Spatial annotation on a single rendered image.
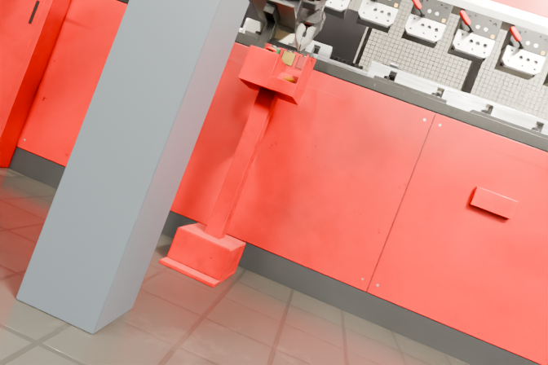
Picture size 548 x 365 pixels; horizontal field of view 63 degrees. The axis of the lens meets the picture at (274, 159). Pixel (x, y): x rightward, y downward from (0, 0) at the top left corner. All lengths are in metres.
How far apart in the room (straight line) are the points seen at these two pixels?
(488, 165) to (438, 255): 0.38
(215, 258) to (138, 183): 0.65
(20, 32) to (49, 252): 1.28
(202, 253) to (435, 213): 0.87
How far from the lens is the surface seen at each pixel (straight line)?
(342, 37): 2.50
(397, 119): 1.77
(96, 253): 0.97
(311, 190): 1.74
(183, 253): 1.54
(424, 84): 1.93
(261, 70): 1.52
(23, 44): 2.12
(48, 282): 1.03
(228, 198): 1.55
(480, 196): 1.80
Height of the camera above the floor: 0.46
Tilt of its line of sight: 1 degrees down
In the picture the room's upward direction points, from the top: 21 degrees clockwise
